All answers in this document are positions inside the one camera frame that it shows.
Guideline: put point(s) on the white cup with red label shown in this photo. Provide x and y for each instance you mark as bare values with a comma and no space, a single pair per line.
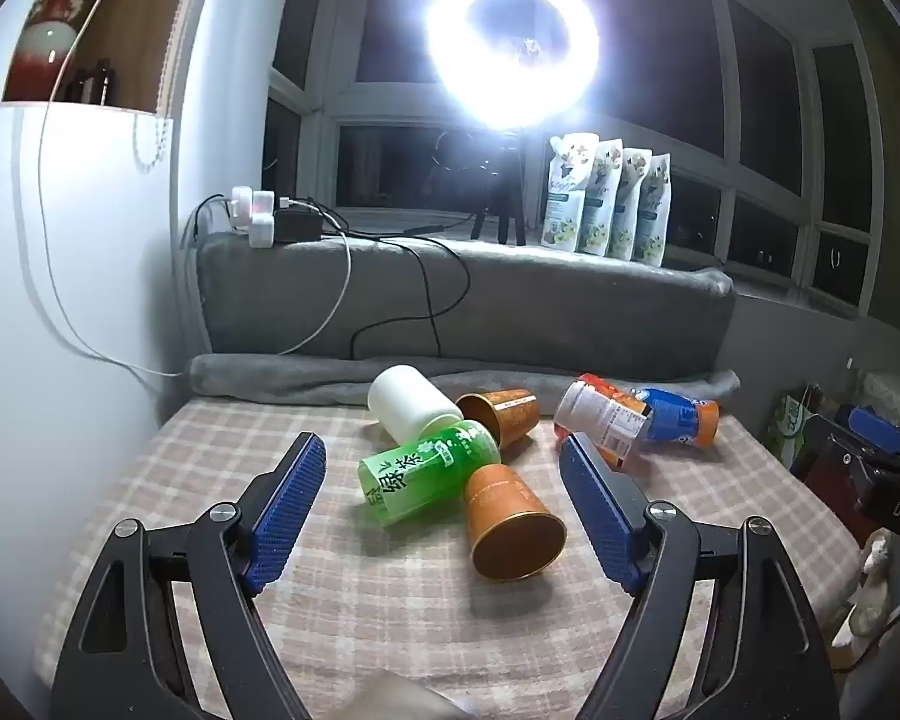
598,420

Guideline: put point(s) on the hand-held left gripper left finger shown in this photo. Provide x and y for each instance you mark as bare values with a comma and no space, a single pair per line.
289,510

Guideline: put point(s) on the white green printed pouch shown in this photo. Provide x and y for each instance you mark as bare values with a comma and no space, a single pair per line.
654,214
566,195
600,202
628,206

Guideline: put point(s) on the white plastic cup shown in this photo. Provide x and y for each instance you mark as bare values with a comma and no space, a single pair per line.
409,405

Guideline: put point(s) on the red ceramic vase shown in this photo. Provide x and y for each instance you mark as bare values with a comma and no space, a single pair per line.
49,45

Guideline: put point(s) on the black tripod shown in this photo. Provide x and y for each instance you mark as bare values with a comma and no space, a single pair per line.
506,195

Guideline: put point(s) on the dark bottles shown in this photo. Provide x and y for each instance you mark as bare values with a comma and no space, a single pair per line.
94,82

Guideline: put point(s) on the white plug charger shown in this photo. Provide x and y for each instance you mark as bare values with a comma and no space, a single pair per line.
261,232
240,204
262,204

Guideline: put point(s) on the blue and orange cup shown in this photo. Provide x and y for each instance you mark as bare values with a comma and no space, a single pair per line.
679,420

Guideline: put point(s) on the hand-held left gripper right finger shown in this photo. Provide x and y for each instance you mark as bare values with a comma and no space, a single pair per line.
598,517

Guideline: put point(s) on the green printed cup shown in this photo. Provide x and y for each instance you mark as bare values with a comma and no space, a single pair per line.
427,474

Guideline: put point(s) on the large orange paper cup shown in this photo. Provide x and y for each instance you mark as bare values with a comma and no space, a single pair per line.
511,532

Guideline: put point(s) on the grey cushion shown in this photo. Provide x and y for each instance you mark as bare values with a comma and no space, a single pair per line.
532,307

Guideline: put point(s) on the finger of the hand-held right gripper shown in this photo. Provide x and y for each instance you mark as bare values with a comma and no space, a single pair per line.
877,427

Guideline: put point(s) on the white plush toy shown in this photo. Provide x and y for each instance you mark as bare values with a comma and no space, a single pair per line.
870,592

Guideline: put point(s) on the plaid blanket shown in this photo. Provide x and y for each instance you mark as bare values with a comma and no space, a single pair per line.
390,615

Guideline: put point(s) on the green carton box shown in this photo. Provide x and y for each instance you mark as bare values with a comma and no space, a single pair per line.
789,424

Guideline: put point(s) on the black power adapter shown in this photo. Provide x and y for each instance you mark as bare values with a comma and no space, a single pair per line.
296,226

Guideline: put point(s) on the white framed window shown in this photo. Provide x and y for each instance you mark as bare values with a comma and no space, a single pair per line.
690,82

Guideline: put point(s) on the small orange paper cup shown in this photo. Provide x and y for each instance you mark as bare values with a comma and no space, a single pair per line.
504,414

